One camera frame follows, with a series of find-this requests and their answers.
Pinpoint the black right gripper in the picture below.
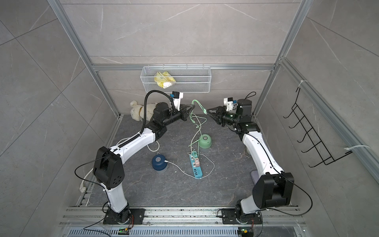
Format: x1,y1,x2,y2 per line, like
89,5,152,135
207,108,240,128

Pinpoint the black wall hook rack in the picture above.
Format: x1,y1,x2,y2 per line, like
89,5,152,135
283,87,353,168

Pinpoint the thin white USB cable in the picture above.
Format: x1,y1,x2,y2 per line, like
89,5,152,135
163,152,216,180

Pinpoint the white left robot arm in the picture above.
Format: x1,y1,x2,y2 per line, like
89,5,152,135
92,90,195,224

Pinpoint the green cordless meat grinder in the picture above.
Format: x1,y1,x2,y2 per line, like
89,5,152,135
198,134,212,149

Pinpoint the cream plush toy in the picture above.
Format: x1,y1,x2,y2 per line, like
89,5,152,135
130,100,157,121

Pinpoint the green charging cable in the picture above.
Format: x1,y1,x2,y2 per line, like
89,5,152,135
188,99,208,155

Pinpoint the pink USB charger adapter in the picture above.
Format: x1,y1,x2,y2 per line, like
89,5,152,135
193,158,200,167

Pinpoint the thick white power cord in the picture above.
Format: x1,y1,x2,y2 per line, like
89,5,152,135
79,139,160,193

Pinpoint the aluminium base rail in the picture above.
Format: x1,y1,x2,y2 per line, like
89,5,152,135
55,207,310,237

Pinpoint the teal square charger block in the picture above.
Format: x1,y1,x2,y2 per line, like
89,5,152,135
191,151,198,159

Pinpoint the yellow crumpled bag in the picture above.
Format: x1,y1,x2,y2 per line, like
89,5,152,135
154,71,176,89

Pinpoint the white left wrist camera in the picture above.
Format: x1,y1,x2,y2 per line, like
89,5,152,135
170,91,184,111

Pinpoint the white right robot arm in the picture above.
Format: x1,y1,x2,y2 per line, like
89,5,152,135
206,91,296,224

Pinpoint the white wire mesh basket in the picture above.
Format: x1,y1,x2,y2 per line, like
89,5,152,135
140,66,212,93

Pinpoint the teal power strip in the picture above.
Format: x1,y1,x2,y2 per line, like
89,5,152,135
189,151,203,179

